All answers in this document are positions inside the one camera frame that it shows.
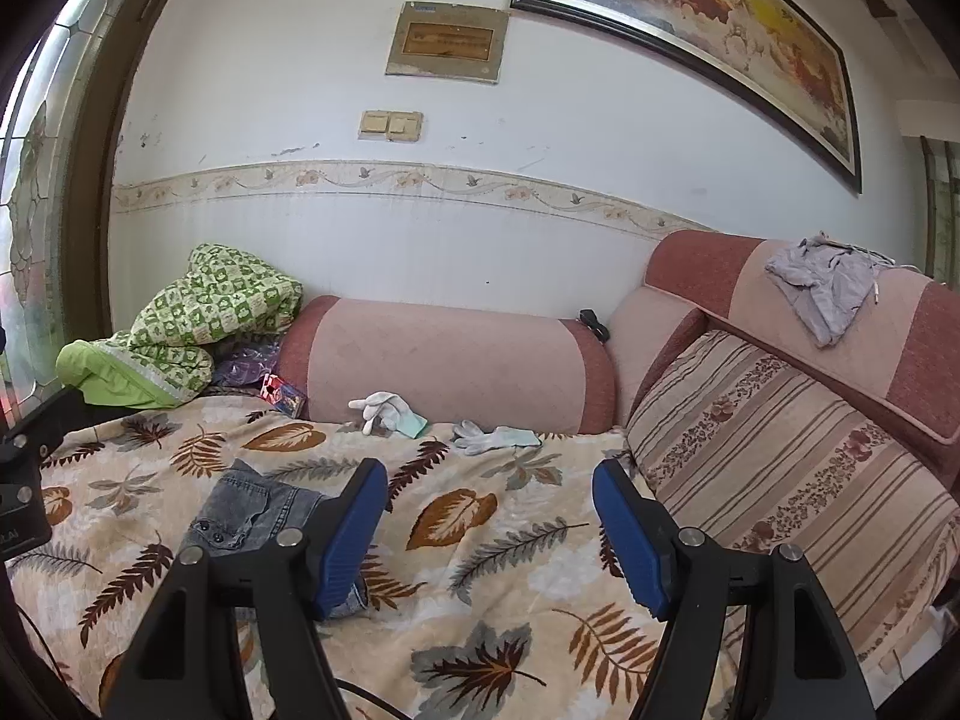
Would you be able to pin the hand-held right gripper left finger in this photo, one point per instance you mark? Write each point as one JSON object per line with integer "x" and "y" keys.
{"x": 349, "y": 547}

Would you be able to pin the purple plastic bag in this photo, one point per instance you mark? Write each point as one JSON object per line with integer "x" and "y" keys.
{"x": 244, "y": 367}

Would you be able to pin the striped floral cushion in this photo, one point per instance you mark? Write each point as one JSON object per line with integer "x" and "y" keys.
{"x": 787, "y": 450}

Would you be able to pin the wall plaque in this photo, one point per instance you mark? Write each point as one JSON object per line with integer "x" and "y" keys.
{"x": 448, "y": 41}

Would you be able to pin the teal packet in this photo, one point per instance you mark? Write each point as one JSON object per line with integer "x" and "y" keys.
{"x": 412, "y": 427}

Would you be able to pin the beige light switch panel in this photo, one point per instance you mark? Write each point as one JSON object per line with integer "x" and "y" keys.
{"x": 390, "y": 125}

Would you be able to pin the small black device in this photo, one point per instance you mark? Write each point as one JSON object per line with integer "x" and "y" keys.
{"x": 594, "y": 324}

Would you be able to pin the green checkered quilt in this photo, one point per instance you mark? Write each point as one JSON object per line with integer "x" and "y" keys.
{"x": 202, "y": 300}

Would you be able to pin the window frame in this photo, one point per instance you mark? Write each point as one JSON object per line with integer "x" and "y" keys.
{"x": 943, "y": 210}

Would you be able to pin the leaf print blanket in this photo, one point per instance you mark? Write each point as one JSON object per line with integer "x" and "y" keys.
{"x": 510, "y": 585}

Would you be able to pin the grey crumpled cloth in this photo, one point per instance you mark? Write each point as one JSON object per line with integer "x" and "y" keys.
{"x": 825, "y": 285}

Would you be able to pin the grey white glove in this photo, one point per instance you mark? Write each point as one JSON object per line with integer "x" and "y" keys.
{"x": 495, "y": 439}

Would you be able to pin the framed painting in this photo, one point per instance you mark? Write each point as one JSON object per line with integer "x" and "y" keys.
{"x": 712, "y": 7}

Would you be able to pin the red and blue small box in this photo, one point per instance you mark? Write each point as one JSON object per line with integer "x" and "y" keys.
{"x": 283, "y": 394}

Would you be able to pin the wooden stained glass door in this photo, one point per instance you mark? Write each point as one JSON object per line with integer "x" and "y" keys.
{"x": 82, "y": 202}

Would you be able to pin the blue denim pants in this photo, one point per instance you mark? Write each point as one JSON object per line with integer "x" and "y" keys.
{"x": 247, "y": 502}

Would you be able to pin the pink sofa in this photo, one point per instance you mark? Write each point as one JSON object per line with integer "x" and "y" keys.
{"x": 450, "y": 360}

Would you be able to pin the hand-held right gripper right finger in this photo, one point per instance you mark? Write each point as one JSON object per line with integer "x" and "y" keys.
{"x": 634, "y": 547}

